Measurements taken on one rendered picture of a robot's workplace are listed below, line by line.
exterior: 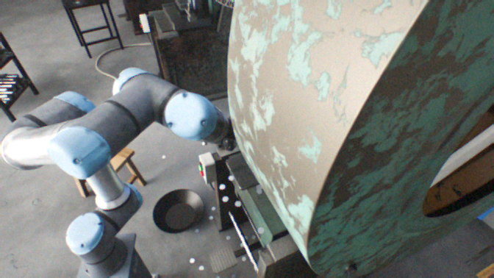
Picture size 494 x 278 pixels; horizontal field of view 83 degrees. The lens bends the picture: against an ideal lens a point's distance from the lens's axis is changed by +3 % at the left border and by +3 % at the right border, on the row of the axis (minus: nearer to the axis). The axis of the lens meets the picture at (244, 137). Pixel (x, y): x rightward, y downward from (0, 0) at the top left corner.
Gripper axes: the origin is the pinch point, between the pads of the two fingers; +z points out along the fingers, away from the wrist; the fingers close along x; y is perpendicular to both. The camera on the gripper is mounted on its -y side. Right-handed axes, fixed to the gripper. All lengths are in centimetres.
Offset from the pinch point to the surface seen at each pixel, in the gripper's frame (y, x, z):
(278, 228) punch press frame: -15.3, 27.5, 20.4
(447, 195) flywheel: -47.8, 5.9, -12.6
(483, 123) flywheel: -46, -7, -24
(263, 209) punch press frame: -9.1, 23.3, 24.3
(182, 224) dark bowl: 40, 53, 85
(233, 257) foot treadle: 4, 55, 61
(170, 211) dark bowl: 51, 48, 89
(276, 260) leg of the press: -16.4, 35.7, 13.8
